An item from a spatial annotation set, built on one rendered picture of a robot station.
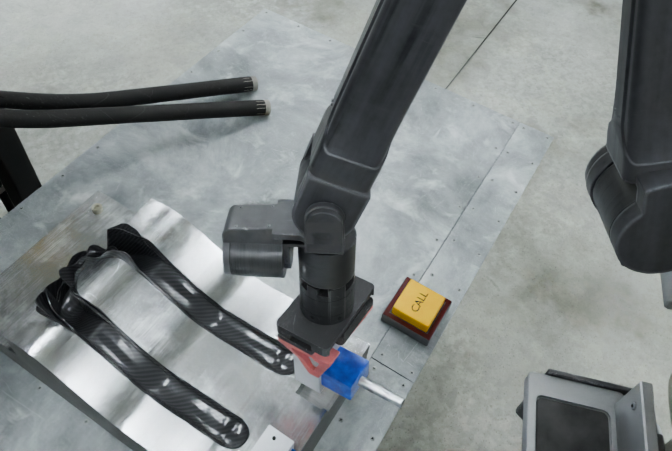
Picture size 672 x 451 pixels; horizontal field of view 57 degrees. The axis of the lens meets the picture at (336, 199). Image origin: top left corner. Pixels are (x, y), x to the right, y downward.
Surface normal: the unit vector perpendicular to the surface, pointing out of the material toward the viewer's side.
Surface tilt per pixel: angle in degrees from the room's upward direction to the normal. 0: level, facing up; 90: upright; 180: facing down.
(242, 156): 0
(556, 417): 0
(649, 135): 72
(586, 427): 0
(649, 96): 79
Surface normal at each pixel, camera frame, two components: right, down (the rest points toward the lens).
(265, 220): -0.07, -0.77
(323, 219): -0.05, 0.64
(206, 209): 0.07, -0.62
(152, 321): 0.45, -0.34
